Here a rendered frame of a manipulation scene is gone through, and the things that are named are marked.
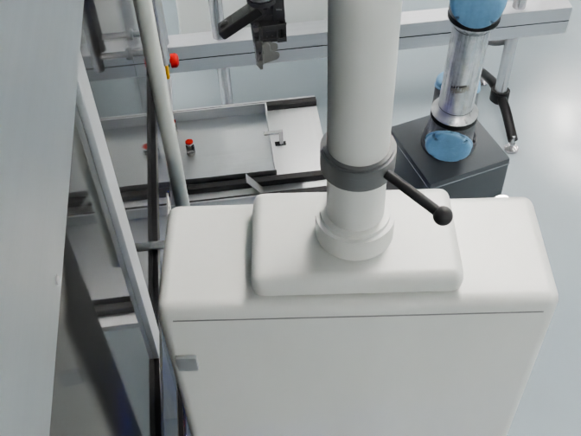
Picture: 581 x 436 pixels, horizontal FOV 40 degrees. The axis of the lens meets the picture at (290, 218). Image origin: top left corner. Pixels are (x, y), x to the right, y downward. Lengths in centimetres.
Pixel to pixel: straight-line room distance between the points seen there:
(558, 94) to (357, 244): 289
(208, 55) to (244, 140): 98
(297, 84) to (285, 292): 277
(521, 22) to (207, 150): 157
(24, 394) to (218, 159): 157
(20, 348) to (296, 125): 167
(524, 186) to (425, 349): 229
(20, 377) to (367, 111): 43
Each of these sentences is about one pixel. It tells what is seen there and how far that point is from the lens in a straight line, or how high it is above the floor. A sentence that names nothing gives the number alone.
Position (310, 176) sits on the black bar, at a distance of 203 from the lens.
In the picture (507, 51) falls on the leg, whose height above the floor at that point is 35.
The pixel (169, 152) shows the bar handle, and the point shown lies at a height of 146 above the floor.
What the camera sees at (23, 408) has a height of 187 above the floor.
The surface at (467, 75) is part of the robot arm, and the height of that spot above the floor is 117.
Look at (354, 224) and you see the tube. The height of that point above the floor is 164.
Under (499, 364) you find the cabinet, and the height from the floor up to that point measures 140.
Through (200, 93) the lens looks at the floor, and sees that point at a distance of 370.
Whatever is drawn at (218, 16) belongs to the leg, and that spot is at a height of 66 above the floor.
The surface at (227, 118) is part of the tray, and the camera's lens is 223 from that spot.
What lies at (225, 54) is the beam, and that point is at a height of 49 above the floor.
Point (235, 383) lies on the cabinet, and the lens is 114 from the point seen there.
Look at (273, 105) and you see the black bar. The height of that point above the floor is 90.
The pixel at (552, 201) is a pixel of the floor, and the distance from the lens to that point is 331.
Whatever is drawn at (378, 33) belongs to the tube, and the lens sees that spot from 77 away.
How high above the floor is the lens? 236
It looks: 49 degrees down
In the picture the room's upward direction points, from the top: 3 degrees counter-clockwise
